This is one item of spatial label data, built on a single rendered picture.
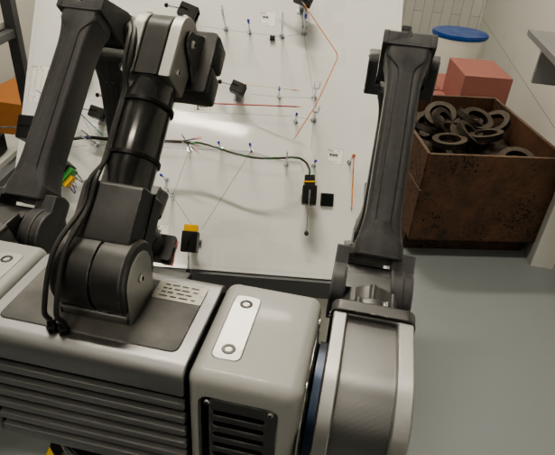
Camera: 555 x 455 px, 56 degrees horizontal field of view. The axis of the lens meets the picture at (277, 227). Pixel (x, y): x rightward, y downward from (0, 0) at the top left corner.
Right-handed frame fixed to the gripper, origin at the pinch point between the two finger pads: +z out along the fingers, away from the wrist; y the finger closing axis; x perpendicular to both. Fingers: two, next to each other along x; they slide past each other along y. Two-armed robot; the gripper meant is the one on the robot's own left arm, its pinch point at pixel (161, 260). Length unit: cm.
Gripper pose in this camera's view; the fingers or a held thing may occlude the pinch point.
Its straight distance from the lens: 137.4
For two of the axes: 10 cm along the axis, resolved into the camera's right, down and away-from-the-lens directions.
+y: -9.8, -1.6, 1.4
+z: 0.5, 4.7, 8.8
